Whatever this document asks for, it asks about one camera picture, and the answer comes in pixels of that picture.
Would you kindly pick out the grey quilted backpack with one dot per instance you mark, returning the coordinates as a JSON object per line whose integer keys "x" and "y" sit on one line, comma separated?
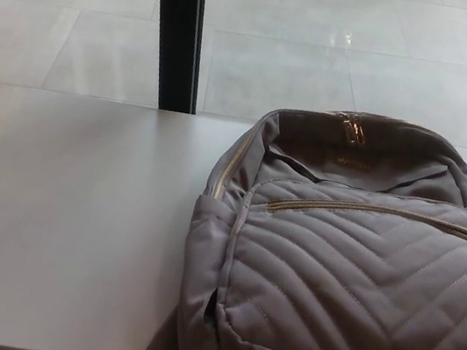
{"x": 348, "y": 264}

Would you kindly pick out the black vertical window post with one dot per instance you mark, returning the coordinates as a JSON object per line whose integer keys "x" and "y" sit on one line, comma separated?
{"x": 179, "y": 33}

